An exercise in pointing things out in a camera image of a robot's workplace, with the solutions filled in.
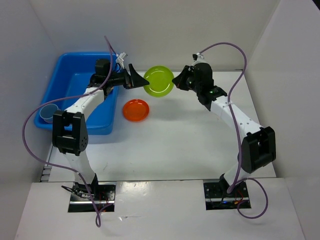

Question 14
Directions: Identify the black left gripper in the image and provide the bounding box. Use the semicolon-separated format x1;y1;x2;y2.
107;64;149;90

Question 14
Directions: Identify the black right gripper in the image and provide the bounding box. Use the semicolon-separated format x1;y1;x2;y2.
172;65;202;93

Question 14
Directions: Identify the green plastic plate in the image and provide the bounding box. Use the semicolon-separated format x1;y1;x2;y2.
143;65;174;98

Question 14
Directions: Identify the blue plastic cup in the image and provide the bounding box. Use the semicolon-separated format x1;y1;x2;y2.
39;103;59;124

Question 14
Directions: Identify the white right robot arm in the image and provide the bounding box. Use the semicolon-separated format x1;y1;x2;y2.
172;63;276;197

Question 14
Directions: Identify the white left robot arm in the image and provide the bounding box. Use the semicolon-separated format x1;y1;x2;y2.
52;58;149;200

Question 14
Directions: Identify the blue plastic bin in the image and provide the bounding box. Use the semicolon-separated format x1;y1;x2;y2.
41;52;119;135

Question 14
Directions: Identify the orange plastic plate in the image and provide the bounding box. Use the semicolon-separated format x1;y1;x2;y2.
122;99;150;122

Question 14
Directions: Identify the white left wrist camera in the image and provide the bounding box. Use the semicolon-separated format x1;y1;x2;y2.
116;52;128;69

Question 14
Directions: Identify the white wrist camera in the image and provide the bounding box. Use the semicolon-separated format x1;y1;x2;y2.
116;52;128;69
192;52;207;66

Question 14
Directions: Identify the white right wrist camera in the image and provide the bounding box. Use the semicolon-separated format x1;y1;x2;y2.
192;52;207;66

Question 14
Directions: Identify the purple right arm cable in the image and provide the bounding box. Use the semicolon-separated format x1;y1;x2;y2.
199;41;269;219

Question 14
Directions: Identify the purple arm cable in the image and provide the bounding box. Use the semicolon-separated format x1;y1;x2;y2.
199;41;269;219
21;35;118;228

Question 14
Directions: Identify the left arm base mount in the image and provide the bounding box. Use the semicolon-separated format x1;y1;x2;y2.
64;181;116;213

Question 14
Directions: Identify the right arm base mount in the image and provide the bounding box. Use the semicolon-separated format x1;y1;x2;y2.
203;179;251;211

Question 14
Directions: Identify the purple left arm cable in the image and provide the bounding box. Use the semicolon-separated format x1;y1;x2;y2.
21;35;118;228

